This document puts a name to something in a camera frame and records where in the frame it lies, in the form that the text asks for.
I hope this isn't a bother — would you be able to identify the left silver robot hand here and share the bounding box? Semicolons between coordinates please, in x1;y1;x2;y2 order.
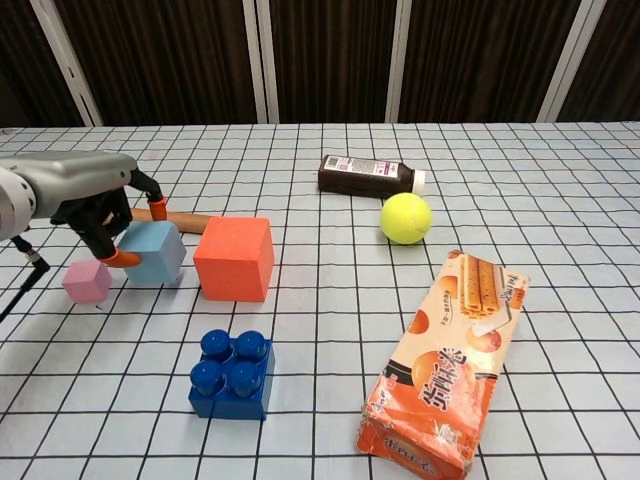
29;151;169;270

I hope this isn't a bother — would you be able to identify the light blue foam cube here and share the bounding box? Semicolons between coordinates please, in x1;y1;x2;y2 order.
115;221;188;287

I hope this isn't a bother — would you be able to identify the small pink foam cube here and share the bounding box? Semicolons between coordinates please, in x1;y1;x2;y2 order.
62;260;114;305

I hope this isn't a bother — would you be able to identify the dark blue studded building brick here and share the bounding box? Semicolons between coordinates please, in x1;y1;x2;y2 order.
187;328;274;420

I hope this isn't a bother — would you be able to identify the brown wooden rod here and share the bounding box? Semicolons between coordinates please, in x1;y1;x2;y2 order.
127;208;214;235

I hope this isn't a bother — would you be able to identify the large orange foam cube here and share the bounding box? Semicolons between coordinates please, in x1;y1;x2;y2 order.
192;215;276;303

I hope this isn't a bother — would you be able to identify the white black checkered tablecloth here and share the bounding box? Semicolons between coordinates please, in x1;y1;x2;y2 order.
0;119;640;480

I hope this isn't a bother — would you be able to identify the dark brown bottle white cap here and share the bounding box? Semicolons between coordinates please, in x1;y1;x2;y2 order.
317;154;427;201

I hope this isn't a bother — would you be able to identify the yellow tennis ball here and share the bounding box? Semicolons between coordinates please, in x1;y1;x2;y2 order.
379;192;433;246

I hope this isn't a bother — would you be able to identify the orange egg roll snack pack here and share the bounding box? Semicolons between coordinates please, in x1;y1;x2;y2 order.
355;249;530;476

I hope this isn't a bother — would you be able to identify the white partition frame post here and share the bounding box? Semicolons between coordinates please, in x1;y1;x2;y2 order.
30;0;104;126
387;0;412;123
538;0;600;123
241;0;280;124

